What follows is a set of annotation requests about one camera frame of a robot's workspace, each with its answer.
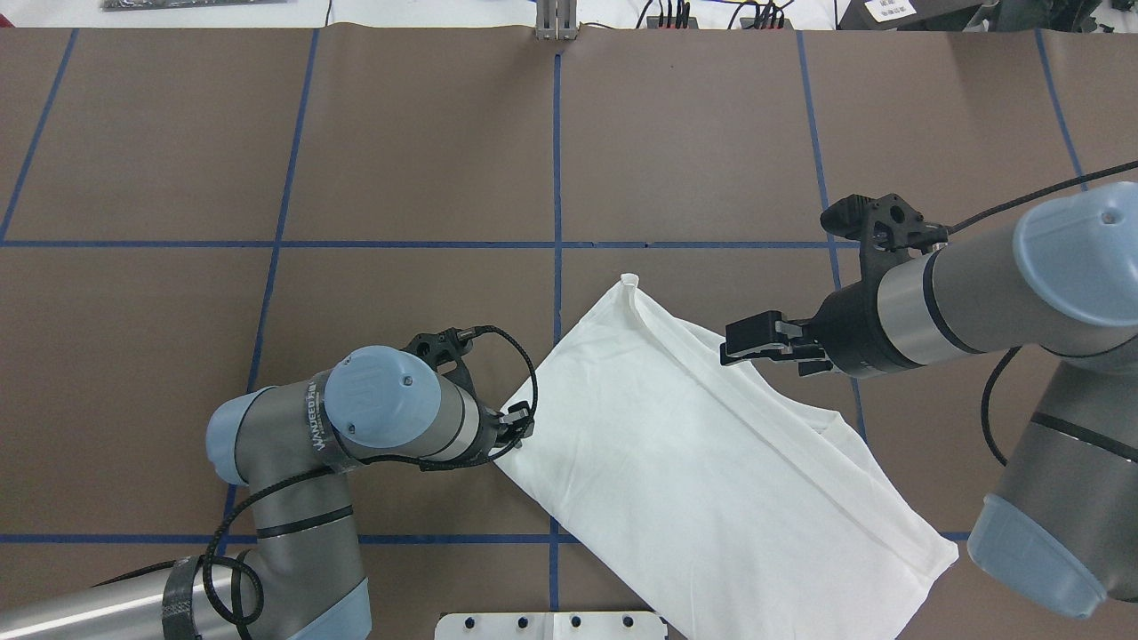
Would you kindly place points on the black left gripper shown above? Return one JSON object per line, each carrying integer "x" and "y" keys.
{"x": 492, "y": 427}

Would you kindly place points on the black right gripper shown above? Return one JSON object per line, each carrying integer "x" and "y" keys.
{"x": 850, "y": 327}

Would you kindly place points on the white long sleeve printed shirt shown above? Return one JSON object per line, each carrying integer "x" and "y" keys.
{"x": 733, "y": 511}

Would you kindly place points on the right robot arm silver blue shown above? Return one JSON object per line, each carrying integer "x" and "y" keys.
{"x": 1060, "y": 527}

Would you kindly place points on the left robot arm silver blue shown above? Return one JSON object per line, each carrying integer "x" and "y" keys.
{"x": 285, "y": 562}

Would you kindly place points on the lower orange black connector box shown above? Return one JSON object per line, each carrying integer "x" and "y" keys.
{"x": 759, "y": 16}

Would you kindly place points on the orange black connector box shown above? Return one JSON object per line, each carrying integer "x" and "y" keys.
{"x": 674, "y": 15}
{"x": 759, "y": 16}

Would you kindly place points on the upper orange black connector box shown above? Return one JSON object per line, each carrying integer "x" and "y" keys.
{"x": 674, "y": 15}

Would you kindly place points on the silver foil framed sheet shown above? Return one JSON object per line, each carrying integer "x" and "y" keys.
{"x": 173, "y": 5}

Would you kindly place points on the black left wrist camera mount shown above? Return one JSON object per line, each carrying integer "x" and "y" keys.
{"x": 442, "y": 349}

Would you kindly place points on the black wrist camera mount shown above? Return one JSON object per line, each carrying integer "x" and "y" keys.
{"x": 442, "y": 349}
{"x": 888, "y": 230}

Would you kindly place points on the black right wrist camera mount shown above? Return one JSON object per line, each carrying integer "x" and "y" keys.
{"x": 888, "y": 230}

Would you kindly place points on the white camera post with base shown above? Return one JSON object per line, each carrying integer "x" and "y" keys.
{"x": 552, "y": 625}

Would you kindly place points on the aluminium frame post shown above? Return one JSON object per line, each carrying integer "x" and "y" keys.
{"x": 556, "y": 20}

